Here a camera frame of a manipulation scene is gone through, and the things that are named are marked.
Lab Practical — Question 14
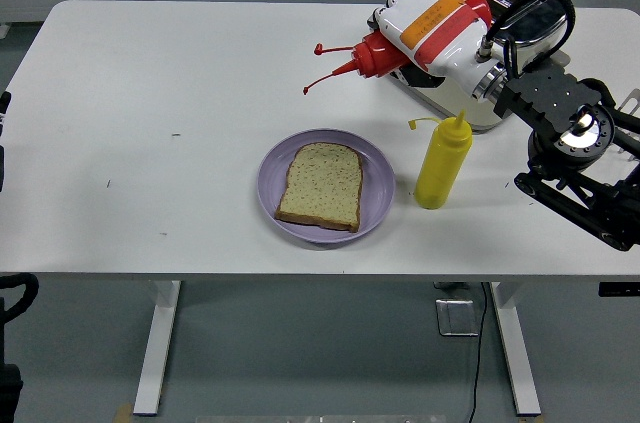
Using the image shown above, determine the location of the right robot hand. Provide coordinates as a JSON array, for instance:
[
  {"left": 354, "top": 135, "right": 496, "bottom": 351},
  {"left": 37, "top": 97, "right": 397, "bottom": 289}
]
[{"left": 372, "top": 0, "right": 495, "bottom": 99}]

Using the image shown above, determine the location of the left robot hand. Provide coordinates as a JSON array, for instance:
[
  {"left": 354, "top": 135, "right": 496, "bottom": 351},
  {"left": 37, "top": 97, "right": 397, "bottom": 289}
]
[{"left": 0, "top": 90, "right": 12, "bottom": 194}]

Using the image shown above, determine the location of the red squeeze bottle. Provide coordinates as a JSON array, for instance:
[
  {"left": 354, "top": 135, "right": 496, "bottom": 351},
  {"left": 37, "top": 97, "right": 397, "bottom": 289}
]
[{"left": 302, "top": 0, "right": 494, "bottom": 95}]

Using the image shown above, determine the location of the bread slice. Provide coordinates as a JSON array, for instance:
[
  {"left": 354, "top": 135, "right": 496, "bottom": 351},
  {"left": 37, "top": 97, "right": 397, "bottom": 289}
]
[{"left": 273, "top": 141, "right": 363, "bottom": 234}]

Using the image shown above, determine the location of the yellow squeeze bottle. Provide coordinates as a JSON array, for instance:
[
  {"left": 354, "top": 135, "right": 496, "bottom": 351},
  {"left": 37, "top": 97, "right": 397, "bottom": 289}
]
[{"left": 407, "top": 108, "right": 474, "bottom": 210}]

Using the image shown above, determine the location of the purple plate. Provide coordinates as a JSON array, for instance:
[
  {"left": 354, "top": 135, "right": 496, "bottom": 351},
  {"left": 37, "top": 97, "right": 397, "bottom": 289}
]
[{"left": 256, "top": 128, "right": 396, "bottom": 245}]

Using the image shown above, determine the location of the silver metal toast rack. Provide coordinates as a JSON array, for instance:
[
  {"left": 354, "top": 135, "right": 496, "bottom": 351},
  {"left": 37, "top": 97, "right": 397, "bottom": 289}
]
[{"left": 619, "top": 87, "right": 640, "bottom": 117}]

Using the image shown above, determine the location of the white table leg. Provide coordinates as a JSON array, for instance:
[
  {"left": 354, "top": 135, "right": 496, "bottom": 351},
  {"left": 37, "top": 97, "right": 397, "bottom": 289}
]
[
  {"left": 132, "top": 280, "right": 181, "bottom": 417},
  {"left": 489, "top": 281, "right": 542, "bottom": 417}
]

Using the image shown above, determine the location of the metal floor socket plate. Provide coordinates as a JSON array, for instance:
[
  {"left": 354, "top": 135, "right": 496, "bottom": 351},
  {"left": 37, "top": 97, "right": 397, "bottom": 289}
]
[{"left": 434, "top": 297, "right": 480, "bottom": 338}]

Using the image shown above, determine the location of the black table control panel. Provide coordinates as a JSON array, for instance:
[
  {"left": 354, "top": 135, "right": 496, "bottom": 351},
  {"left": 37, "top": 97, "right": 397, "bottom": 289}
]
[{"left": 597, "top": 281, "right": 640, "bottom": 298}]

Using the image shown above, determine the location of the black floor cable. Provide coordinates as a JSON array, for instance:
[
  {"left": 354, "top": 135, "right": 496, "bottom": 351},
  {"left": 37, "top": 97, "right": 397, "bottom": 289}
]
[{"left": 466, "top": 282, "right": 489, "bottom": 423}]

